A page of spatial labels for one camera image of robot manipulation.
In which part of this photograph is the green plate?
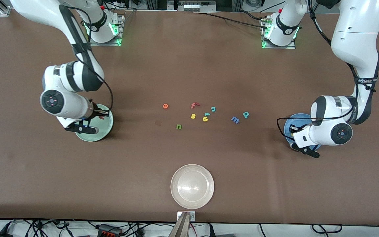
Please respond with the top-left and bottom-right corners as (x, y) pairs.
(74, 104), (114, 142)

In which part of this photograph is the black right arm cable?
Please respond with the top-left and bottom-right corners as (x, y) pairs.
(60, 4), (114, 114)

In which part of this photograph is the aluminium frame profile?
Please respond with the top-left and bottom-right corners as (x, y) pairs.
(0, 0), (11, 17)

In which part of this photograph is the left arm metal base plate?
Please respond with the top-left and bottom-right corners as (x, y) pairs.
(261, 15), (296, 50)

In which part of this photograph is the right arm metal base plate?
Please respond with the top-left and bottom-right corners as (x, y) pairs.
(89, 15), (125, 46)

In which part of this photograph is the black cable on table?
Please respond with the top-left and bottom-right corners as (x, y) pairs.
(193, 12), (270, 30)

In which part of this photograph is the small metal bracket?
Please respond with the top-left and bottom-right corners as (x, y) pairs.
(177, 211), (196, 222)

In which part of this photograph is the grey camera pole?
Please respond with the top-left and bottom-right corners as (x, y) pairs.
(169, 212), (191, 237)

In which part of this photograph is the beige plate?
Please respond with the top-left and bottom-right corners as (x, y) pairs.
(170, 164), (215, 210)

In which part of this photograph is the black orange power strip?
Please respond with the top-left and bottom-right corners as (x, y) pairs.
(98, 224), (123, 236)

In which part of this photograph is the black looped cable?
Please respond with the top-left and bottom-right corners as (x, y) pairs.
(311, 224), (343, 234)

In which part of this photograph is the blue plate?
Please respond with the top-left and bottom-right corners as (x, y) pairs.
(284, 113), (322, 152)

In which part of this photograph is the grey metal box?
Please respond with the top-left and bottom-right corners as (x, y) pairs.
(168, 0), (217, 13)

